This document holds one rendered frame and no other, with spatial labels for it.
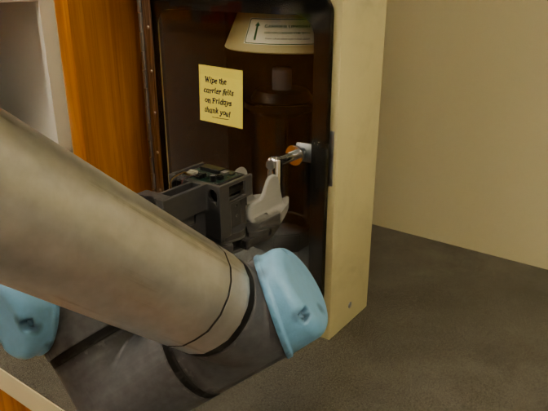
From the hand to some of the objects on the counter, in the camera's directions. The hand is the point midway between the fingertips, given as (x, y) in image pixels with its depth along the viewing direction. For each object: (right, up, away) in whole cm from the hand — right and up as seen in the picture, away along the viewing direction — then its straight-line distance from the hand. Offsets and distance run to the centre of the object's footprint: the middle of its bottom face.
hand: (274, 205), depth 72 cm
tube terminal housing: (+2, -12, +27) cm, 30 cm away
